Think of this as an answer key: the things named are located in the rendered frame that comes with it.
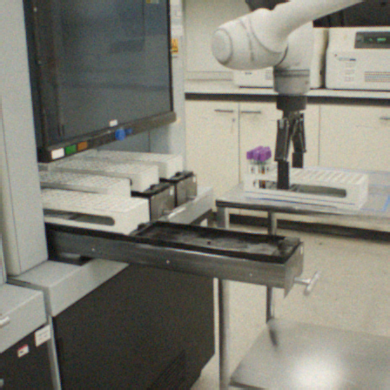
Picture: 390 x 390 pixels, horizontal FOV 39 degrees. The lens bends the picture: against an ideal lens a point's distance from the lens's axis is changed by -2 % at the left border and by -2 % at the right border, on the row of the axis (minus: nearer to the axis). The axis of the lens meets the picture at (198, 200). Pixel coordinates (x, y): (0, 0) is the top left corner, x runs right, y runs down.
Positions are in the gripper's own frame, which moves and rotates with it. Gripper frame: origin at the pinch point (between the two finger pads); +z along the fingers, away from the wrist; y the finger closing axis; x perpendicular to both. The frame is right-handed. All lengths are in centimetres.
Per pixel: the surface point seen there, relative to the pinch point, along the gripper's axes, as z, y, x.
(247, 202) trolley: 5.4, -9.1, 7.8
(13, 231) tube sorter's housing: 3, -54, 41
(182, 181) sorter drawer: 6.7, 7.1, 35.7
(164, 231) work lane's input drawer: 7.1, -32.0, 17.7
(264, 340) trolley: 59, 17, 14
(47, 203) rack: 1, -41, 43
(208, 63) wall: -15, 250, 153
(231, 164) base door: 46, 189, 106
